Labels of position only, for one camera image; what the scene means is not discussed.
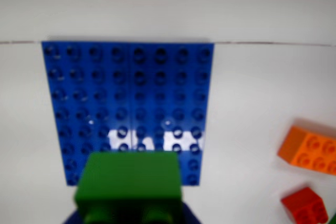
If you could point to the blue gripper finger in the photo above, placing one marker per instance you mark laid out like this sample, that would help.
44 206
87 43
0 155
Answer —
190 214
72 218

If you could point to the green 2x2 brick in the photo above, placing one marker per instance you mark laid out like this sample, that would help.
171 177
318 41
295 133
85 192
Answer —
128 179

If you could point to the red 2x2 brick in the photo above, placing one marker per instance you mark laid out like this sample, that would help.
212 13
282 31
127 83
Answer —
304 205

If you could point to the blue 8x8 studded baseplate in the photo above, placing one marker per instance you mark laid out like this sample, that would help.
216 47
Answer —
157 90

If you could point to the orange 2x4 brick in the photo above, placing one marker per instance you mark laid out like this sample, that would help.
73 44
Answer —
309 150

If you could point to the green 2x4 brick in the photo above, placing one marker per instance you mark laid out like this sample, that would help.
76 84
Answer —
333 221

